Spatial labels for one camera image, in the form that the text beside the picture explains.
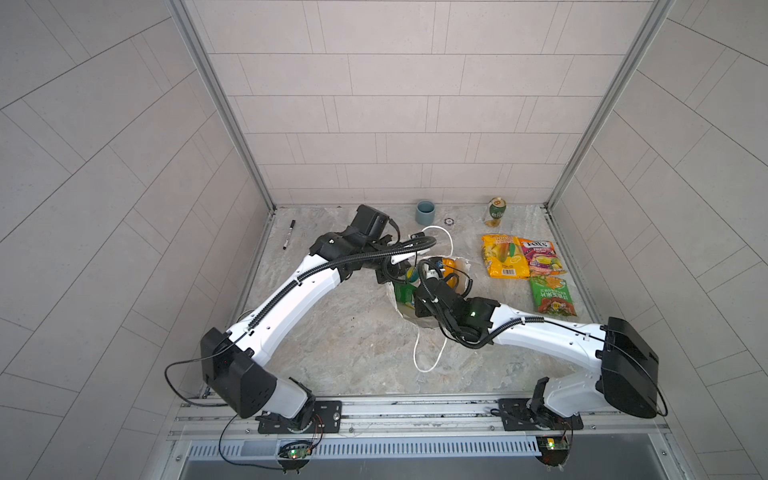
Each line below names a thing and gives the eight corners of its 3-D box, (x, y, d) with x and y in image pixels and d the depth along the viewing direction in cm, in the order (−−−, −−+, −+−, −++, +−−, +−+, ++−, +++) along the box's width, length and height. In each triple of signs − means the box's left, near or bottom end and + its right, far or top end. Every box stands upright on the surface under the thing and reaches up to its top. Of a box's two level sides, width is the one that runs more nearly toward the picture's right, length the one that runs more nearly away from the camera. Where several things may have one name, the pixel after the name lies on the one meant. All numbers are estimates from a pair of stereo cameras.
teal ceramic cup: (415, 225, 112) (416, 217, 108) (414, 208, 118) (415, 200, 114) (435, 225, 112) (436, 217, 108) (433, 208, 118) (434, 200, 114)
